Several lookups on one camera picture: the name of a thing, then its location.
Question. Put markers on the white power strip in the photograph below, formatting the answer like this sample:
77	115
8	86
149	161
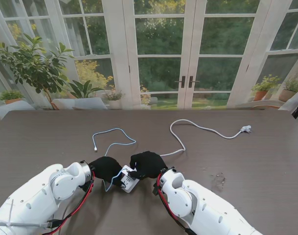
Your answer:
126	182

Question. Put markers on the white planter box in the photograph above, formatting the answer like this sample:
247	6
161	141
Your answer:
85	103

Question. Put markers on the white glass door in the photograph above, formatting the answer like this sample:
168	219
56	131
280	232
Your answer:
241	78
134	73

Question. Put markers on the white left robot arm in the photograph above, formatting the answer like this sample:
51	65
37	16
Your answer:
38	200

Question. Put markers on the flowering plant in white pot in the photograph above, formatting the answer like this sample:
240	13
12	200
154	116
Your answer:
113	96

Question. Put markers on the tall leafy green plant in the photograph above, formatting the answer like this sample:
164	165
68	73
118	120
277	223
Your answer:
33	66

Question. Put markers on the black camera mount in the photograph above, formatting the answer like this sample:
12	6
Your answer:
155	191

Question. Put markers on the broad leaf green plant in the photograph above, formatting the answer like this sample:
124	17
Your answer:
84	89

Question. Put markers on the plant in tan pot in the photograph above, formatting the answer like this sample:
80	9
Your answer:
285	94

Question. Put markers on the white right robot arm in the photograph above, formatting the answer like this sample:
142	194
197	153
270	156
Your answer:
202	205

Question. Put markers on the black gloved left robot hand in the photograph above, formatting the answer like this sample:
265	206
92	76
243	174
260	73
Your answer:
106	170

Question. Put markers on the small bushy potted plant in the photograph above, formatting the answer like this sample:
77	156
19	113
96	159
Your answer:
10	96

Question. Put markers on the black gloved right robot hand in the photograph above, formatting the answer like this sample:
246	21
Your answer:
148	165

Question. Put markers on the plant in terracotta pot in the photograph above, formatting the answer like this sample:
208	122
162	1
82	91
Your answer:
260	94

